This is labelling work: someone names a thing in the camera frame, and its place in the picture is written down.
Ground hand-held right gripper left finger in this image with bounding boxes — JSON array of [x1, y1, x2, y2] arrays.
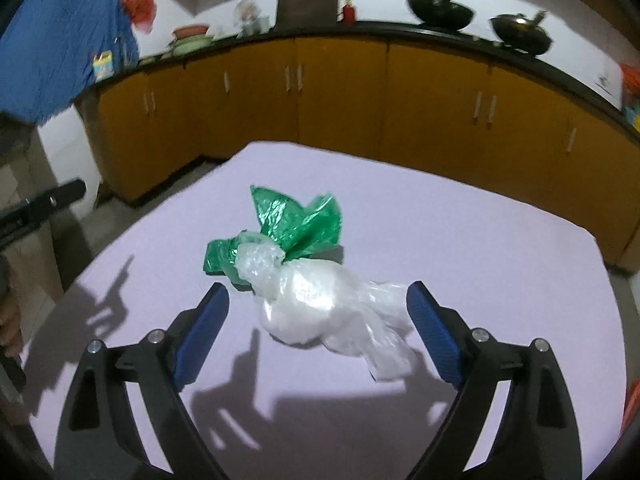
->
[[52, 282, 232, 480]]

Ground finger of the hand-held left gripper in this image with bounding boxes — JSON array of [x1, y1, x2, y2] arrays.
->
[[0, 179, 87, 249]]

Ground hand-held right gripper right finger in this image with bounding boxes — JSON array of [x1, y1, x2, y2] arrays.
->
[[400, 281, 584, 480]]

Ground knotted clear plastic bag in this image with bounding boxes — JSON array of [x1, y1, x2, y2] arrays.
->
[[235, 242, 419, 382]]

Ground green plastic bag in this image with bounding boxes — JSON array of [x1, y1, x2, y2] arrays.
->
[[202, 185, 345, 292]]

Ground orange plastic basket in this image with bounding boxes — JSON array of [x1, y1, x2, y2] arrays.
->
[[622, 379, 640, 434]]

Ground person's left hand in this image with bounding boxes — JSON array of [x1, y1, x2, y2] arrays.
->
[[0, 286, 24, 359]]

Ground small colourful packet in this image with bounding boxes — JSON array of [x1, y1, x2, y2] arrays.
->
[[92, 51, 115, 80]]

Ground hanging blue cloth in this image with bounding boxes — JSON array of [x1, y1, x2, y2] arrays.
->
[[0, 0, 142, 124]]

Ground hanging red plastic bag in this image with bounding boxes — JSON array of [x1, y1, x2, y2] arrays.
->
[[121, 0, 157, 31]]

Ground pink bowl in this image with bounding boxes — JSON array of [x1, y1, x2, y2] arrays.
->
[[172, 24, 211, 41]]

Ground yellow base cabinets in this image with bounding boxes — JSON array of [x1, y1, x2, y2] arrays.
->
[[95, 35, 640, 274]]

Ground clear glass jar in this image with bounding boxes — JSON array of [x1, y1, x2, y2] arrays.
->
[[235, 0, 271, 39]]

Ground orange bag of packets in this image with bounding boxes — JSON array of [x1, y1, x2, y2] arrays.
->
[[619, 62, 640, 129]]

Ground black kitchen countertop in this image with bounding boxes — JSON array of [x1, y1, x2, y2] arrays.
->
[[95, 20, 640, 134]]

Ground black wok shiny inside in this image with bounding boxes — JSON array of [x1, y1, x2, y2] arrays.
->
[[489, 10, 555, 56]]

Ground black wok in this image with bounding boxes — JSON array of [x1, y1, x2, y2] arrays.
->
[[406, 0, 475, 30]]

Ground dark wooden cutting board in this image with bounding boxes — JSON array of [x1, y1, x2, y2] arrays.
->
[[275, 0, 341, 29]]

